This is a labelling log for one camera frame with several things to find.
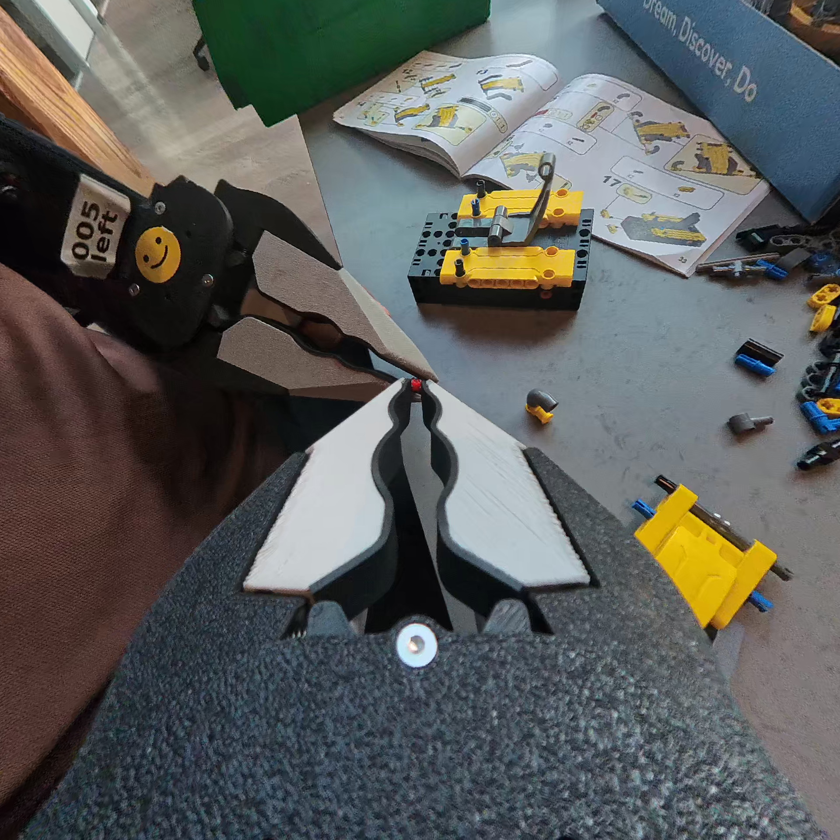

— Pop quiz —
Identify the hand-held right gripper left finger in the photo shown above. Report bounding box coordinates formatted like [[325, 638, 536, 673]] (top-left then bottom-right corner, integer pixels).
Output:
[[243, 381, 410, 598]]

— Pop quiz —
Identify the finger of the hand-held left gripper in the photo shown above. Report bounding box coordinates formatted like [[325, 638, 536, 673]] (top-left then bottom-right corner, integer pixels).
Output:
[[217, 315, 395, 404], [250, 230, 437, 384]]

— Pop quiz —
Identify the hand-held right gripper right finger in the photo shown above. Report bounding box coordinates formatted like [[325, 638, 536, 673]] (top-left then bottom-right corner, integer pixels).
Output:
[[423, 381, 592, 594]]

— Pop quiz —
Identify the yellow and black brick assembly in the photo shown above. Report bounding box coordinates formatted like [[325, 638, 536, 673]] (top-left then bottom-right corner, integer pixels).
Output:
[[407, 154, 594, 312]]

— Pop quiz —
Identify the yellow curved brick assembly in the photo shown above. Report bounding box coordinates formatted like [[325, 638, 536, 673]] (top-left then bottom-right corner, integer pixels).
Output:
[[630, 473, 795, 637]]

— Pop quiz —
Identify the pile of small brick parts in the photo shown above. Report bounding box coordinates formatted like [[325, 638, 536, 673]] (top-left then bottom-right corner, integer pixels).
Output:
[[696, 217, 840, 473]]

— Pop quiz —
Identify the grey desk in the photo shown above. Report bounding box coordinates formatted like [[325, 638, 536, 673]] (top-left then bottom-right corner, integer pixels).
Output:
[[296, 0, 840, 840]]

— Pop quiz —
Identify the person in brown shirt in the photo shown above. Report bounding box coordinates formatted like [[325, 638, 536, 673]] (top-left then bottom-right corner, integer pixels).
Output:
[[0, 263, 296, 815]]

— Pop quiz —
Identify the green storage box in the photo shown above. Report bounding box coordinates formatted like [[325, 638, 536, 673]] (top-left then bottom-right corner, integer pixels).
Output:
[[191, 0, 493, 128]]

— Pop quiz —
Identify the black and blue pin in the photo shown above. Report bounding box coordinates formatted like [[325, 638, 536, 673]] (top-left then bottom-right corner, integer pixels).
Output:
[[734, 338, 784, 379]]

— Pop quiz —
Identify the instruction booklet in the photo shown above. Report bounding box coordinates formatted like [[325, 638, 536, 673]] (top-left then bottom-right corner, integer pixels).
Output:
[[332, 53, 771, 279]]

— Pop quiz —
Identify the blue cardboard kit box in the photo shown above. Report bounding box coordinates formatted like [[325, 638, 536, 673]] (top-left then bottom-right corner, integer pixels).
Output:
[[598, 0, 840, 224]]

